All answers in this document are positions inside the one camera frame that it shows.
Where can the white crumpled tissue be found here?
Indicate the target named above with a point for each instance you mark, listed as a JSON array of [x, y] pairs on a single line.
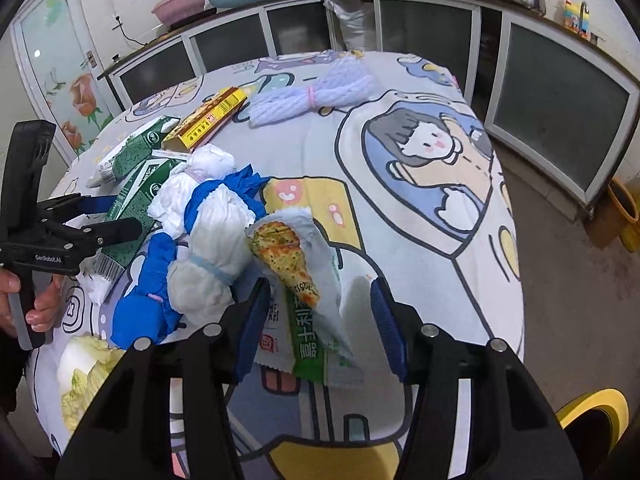
[[97, 285]]

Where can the napa cabbage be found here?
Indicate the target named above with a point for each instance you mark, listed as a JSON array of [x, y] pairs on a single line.
[[85, 375]]

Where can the kitchen cabinet with glass doors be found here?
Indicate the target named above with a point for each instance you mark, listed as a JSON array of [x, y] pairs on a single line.
[[550, 100]]

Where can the green toothpaste tube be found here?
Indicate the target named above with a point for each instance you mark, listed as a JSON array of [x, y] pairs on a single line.
[[130, 152]]

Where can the brown bin with yellow rim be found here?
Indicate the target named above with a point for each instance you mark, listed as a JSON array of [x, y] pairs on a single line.
[[607, 215]]

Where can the pink plastic basin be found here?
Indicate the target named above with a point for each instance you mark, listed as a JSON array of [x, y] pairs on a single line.
[[180, 2]]

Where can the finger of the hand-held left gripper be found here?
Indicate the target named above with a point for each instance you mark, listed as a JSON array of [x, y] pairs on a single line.
[[95, 204], [117, 232]]

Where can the person's left hand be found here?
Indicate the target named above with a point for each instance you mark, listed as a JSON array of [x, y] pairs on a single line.
[[44, 305]]

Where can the green white carton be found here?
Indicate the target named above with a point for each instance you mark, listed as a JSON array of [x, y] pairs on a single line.
[[145, 190]]

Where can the cartoon printed tablecloth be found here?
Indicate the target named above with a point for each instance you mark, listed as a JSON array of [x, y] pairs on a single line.
[[400, 210]]

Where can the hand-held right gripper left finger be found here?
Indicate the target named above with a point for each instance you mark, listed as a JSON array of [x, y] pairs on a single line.
[[252, 330]]

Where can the white foam net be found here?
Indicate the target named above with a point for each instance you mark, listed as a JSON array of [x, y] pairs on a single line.
[[310, 95]]

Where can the white plastic bag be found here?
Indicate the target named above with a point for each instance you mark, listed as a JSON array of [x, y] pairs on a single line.
[[350, 20]]

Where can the colourful bottle pack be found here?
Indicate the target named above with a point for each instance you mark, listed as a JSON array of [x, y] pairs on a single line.
[[577, 15]]

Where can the yellow long carton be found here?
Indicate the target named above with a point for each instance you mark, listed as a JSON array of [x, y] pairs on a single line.
[[210, 117]]

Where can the yellow rimmed trash bin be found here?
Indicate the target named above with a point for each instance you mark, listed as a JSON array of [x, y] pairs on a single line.
[[600, 400]]

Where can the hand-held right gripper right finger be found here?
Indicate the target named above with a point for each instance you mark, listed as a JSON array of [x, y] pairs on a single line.
[[385, 330]]

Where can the flower printed glass door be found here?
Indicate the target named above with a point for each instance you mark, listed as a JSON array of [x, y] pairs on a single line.
[[55, 75]]

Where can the drumstick print snack wrapper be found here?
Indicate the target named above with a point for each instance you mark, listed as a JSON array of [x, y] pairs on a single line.
[[295, 260]]

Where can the black cooktop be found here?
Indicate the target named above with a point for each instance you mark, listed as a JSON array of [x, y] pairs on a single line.
[[192, 16]]

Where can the blue rubber glove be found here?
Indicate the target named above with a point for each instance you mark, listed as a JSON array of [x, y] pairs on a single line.
[[240, 185], [145, 300]]

